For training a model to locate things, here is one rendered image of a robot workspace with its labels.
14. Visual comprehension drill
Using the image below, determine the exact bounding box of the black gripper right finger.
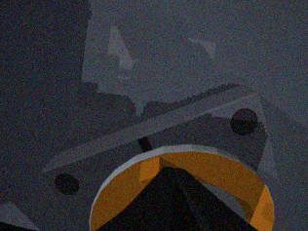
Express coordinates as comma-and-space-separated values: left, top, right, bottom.
173, 168, 259, 231

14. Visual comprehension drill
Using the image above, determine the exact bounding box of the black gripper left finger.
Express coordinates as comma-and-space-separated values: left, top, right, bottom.
0, 167, 177, 231

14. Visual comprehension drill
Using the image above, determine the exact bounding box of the orange and white round plate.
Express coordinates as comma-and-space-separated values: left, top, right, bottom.
90, 143, 274, 231

